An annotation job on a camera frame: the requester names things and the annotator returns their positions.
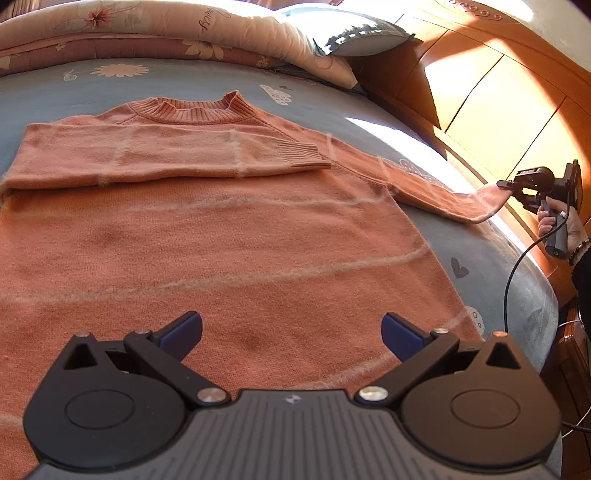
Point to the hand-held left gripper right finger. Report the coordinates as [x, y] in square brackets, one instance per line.
[399, 339]

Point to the bed with blue floral sheet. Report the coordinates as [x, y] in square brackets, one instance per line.
[498, 277]

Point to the wooden headboard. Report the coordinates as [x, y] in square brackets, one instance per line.
[508, 92]

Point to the orange knit sweater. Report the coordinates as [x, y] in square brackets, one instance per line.
[231, 240]

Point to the wooden nightstand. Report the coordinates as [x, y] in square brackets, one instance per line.
[575, 378]

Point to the person's right forearm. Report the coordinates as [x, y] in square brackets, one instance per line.
[584, 295]

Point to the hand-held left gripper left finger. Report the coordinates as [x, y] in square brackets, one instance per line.
[184, 337]

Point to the grey pillow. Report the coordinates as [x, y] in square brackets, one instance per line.
[355, 32]

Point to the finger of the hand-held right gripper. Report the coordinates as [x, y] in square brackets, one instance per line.
[508, 185]

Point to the person's right hand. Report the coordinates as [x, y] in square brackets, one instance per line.
[577, 228]

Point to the folded pink floral quilt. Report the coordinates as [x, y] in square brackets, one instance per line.
[161, 27]

